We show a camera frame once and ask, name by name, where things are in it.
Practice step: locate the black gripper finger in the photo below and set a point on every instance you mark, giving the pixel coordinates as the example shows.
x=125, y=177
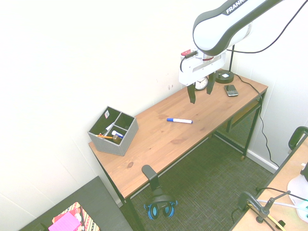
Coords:
x=211, y=83
x=192, y=95

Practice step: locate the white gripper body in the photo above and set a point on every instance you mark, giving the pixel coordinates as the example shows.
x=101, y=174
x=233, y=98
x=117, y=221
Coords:
x=192, y=72

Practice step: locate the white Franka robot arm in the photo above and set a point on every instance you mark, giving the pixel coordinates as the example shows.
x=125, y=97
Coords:
x=216, y=29

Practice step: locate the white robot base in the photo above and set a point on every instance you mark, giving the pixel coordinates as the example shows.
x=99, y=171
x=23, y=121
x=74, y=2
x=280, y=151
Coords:
x=296, y=187

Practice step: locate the black round alarm clock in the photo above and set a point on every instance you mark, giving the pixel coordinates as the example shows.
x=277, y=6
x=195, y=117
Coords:
x=201, y=84

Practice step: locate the black desk lamp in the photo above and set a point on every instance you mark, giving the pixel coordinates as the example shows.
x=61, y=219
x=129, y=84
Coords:
x=223, y=77

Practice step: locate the black mobile phone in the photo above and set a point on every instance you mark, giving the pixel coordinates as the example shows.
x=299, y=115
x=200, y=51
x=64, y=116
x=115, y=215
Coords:
x=231, y=90

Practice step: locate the small brown bottle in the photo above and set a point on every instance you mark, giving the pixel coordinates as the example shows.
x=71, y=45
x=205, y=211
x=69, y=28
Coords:
x=116, y=139

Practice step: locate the black headphone hook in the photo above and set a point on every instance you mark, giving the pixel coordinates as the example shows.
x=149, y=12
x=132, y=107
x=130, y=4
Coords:
x=150, y=173

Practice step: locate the white pen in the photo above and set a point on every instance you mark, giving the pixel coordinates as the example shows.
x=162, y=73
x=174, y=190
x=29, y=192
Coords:
x=109, y=128

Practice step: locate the orange pencil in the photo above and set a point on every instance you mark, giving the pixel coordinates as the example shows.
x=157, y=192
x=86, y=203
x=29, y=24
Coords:
x=104, y=137

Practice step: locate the grey fabric desk organizer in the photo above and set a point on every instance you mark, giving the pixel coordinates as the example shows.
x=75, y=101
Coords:
x=108, y=148

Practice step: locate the black blue headphones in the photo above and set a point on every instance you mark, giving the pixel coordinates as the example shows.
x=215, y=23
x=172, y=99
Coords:
x=160, y=199

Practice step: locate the light wooden table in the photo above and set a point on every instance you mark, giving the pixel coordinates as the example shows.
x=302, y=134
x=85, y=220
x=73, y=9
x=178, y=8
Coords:
x=276, y=178

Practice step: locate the black table clamp stand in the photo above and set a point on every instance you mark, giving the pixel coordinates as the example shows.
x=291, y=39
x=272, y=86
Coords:
x=252, y=202

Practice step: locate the black cabinet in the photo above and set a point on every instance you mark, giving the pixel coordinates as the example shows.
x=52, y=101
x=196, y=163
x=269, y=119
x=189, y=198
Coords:
x=96, y=197

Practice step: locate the white green power strip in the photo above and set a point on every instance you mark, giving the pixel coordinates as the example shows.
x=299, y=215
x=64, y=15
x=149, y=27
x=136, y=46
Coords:
x=303, y=208

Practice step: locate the patterned red striped box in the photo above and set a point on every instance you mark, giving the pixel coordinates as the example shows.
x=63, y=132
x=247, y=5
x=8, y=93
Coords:
x=89, y=221

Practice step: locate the pink sticky note block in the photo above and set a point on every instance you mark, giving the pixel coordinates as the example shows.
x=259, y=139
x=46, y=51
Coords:
x=66, y=222

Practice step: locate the red black wrist camera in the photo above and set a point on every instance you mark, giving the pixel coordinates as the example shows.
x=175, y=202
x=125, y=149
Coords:
x=188, y=53

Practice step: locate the wooden desk black frame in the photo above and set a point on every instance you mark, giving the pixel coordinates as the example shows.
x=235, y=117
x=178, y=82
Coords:
x=168, y=142

